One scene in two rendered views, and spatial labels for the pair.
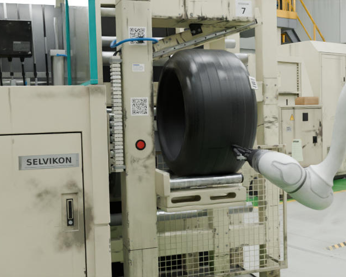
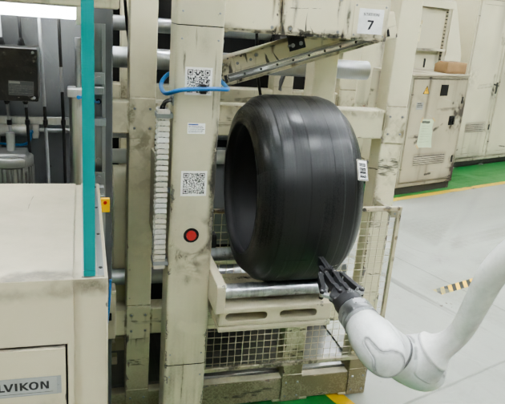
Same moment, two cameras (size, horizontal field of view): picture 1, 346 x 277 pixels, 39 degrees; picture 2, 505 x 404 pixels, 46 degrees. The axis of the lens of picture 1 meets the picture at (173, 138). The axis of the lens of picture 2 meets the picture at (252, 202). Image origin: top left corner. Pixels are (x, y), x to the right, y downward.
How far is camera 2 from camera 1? 66 cm
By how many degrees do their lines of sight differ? 15
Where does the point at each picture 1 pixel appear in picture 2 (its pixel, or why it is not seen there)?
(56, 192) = not seen: outside the picture
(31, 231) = not seen: outside the picture
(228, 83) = (324, 173)
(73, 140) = (53, 357)
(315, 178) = (423, 361)
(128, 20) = (187, 56)
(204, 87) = (287, 178)
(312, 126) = (450, 103)
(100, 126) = (97, 335)
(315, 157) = (447, 143)
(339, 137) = (469, 317)
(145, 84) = (204, 153)
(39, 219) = not seen: outside the picture
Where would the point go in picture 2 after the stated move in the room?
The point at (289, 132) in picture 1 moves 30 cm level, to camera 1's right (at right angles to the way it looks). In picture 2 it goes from (420, 109) to (450, 111)
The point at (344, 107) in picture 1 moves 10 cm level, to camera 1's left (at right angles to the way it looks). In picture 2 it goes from (484, 285) to (437, 280)
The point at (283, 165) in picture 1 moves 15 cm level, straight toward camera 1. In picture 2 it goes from (378, 352) to (373, 390)
